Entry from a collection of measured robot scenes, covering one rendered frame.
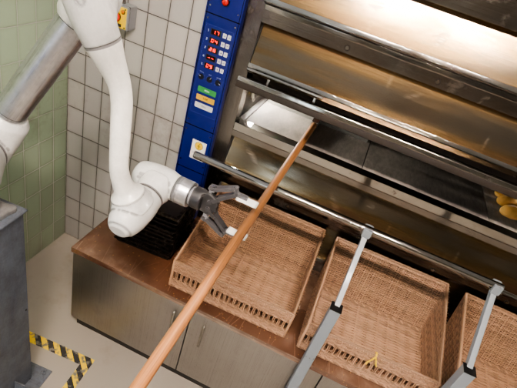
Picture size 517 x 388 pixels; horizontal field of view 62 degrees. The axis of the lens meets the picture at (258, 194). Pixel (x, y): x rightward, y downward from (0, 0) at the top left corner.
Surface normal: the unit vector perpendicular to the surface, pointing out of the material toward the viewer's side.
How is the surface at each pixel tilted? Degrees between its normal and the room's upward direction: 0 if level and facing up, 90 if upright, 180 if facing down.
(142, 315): 90
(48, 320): 0
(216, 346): 90
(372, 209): 70
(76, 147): 90
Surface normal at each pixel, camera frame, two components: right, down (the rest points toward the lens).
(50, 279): 0.26, -0.79
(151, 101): -0.33, 0.47
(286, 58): -0.22, 0.16
